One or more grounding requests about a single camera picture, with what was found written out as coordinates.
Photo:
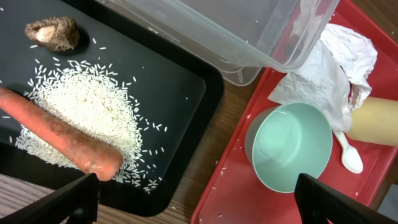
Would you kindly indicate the red serving tray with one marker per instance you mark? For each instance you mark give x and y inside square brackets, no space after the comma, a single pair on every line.
[235,195]

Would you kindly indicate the white rice pile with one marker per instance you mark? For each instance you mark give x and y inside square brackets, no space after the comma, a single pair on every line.
[88,97]

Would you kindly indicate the brown mushroom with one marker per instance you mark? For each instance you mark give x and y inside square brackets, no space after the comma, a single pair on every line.
[56,34]

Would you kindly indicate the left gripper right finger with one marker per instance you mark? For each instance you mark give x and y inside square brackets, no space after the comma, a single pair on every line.
[319,203]

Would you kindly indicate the clear plastic bin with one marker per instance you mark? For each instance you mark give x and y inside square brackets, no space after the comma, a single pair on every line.
[238,37]

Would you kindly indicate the orange carrot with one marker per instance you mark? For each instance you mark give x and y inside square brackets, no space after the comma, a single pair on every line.
[90,155]

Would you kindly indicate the white plastic spoon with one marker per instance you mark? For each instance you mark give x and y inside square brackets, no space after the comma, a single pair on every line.
[350,157]

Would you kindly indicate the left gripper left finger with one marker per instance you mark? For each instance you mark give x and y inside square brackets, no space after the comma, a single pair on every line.
[76,202]

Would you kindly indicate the green bowl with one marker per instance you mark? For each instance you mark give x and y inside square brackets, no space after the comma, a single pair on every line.
[286,140]

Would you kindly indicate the yellow plastic cup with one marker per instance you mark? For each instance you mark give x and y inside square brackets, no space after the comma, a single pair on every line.
[375,122]

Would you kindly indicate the white napkin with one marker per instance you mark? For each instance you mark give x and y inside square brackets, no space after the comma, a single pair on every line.
[334,78]

